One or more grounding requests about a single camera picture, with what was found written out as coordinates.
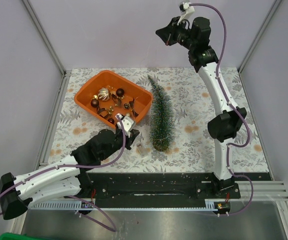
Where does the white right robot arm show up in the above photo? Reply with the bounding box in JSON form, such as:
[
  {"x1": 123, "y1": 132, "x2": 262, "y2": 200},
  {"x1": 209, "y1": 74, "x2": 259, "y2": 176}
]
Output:
[{"x1": 156, "y1": 16, "x2": 247, "y2": 198}]

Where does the small green christmas tree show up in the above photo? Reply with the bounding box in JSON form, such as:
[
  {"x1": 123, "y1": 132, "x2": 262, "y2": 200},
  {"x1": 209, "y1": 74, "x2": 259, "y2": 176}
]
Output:
[{"x1": 148, "y1": 75, "x2": 175, "y2": 152}]

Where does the small pine cone ornament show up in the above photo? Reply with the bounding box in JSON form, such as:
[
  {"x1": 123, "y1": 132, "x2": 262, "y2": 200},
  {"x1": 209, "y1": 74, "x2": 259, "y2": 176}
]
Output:
[{"x1": 123, "y1": 103, "x2": 130, "y2": 110}]

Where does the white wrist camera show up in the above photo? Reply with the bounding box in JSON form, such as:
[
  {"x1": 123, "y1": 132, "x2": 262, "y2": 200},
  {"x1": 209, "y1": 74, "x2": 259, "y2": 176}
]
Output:
[
  {"x1": 115, "y1": 113, "x2": 136, "y2": 137},
  {"x1": 177, "y1": 1, "x2": 195, "y2": 25}
]

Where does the silver gold striped ball ornament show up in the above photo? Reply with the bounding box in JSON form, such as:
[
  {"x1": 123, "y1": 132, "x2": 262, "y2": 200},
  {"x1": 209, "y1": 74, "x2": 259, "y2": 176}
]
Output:
[{"x1": 97, "y1": 87, "x2": 110, "y2": 102}]

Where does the brown ribbon bow ornament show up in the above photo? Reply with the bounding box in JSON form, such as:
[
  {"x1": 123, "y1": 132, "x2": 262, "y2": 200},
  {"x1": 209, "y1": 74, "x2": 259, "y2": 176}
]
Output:
[{"x1": 129, "y1": 99, "x2": 139, "y2": 118}]

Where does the green plastic object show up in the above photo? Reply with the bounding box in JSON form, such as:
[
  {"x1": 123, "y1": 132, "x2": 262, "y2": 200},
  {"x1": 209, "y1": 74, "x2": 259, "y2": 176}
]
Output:
[{"x1": 0, "y1": 232, "x2": 38, "y2": 240}]

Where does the orange plastic bin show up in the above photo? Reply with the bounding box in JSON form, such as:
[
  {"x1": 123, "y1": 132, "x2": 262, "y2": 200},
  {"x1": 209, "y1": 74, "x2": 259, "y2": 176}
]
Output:
[{"x1": 74, "y1": 70, "x2": 153, "y2": 127}]

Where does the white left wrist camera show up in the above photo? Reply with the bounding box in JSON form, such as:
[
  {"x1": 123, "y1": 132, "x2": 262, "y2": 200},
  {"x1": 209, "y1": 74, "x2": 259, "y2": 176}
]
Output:
[{"x1": 115, "y1": 113, "x2": 136, "y2": 137}]

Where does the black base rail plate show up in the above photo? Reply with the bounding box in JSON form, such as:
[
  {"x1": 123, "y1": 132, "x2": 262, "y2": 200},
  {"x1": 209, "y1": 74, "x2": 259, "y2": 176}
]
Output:
[{"x1": 33, "y1": 172, "x2": 269, "y2": 201}]

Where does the white slotted cable duct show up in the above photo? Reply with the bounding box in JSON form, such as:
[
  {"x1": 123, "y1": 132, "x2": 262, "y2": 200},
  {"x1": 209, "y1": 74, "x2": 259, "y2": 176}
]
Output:
[{"x1": 29, "y1": 200, "x2": 218, "y2": 212}]

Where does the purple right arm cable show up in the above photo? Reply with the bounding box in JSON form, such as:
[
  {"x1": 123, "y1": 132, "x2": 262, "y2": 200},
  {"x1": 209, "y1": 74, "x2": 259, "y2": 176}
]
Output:
[{"x1": 188, "y1": 2, "x2": 254, "y2": 218}]

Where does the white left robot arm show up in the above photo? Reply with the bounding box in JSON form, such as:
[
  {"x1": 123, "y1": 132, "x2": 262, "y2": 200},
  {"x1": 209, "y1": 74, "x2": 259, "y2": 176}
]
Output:
[{"x1": 0, "y1": 128, "x2": 140, "y2": 220}]

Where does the dark brown ball ornament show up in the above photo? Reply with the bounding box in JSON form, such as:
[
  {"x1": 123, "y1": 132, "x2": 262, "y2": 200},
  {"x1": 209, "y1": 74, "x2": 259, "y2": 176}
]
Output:
[{"x1": 116, "y1": 88, "x2": 124, "y2": 98}]

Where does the dark red small ball ornament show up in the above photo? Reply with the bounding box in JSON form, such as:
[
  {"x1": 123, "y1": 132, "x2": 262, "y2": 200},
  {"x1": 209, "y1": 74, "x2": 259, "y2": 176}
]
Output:
[{"x1": 108, "y1": 118, "x2": 115, "y2": 124}]

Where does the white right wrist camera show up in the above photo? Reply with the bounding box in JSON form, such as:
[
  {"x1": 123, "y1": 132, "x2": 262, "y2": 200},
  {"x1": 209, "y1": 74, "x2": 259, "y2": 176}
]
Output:
[{"x1": 177, "y1": 1, "x2": 195, "y2": 25}]

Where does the floral patterned table mat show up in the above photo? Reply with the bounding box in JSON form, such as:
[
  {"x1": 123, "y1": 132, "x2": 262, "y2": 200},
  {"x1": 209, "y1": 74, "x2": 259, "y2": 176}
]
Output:
[{"x1": 45, "y1": 66, "x2": 271, "y2": 174}]

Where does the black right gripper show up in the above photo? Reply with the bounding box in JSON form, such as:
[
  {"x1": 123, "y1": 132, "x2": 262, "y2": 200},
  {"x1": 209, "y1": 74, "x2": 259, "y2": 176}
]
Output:
[{"x1": 155, "y1": 17, "x2": 195, "y2": 51}]

